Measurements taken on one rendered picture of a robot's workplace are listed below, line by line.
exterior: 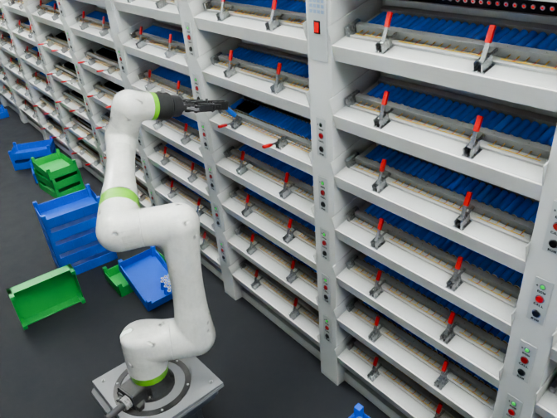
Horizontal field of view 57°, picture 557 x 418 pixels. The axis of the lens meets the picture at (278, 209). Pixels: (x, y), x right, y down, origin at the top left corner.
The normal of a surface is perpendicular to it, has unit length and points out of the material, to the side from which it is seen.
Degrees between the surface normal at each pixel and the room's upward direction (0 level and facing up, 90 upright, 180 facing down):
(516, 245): 16
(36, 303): 90
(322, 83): 90
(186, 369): 3
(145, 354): 87
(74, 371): 0
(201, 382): 3
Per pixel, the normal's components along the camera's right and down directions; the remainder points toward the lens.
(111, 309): -0.07, -0.85
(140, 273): 0.14, -0.68
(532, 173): -0.28, -0.72
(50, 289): 0.59, 0.38
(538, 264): -0.77, 0.37
